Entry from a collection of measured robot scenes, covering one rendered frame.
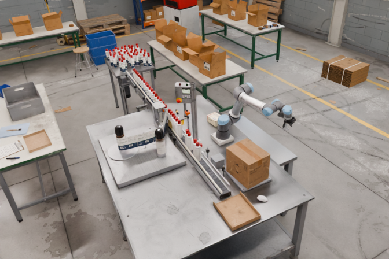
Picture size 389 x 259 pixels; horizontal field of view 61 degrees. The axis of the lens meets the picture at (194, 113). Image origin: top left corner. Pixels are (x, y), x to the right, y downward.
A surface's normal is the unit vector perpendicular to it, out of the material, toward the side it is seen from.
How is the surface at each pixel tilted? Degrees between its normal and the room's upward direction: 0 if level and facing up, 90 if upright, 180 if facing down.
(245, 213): 0
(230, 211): 0
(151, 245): 0
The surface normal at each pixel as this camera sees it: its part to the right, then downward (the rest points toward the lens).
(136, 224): -0.05, -0.85
